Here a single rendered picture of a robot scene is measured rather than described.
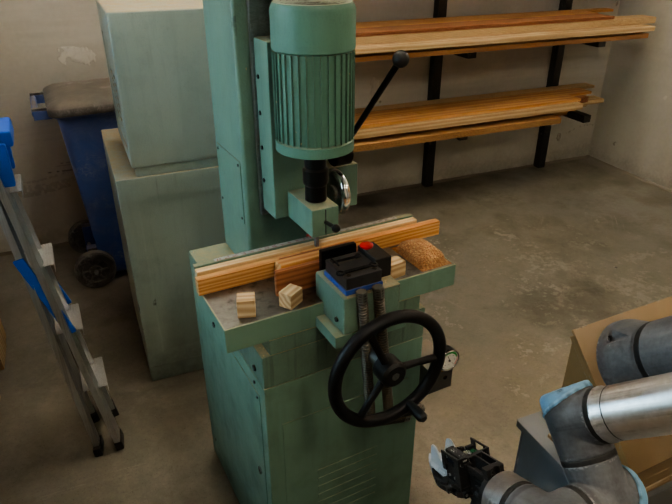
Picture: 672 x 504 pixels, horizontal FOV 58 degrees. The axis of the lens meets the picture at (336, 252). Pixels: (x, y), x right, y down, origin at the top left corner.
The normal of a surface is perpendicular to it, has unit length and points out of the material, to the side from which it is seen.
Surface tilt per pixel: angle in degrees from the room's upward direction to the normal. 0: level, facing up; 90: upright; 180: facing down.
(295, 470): 90
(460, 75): 90
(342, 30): 90
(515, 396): 0
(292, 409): 90
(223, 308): 0
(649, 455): 45
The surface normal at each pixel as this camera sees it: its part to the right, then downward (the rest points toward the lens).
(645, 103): -0.92, 0.18
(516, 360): 0.00, -0.88
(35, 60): 0.39, 0.44
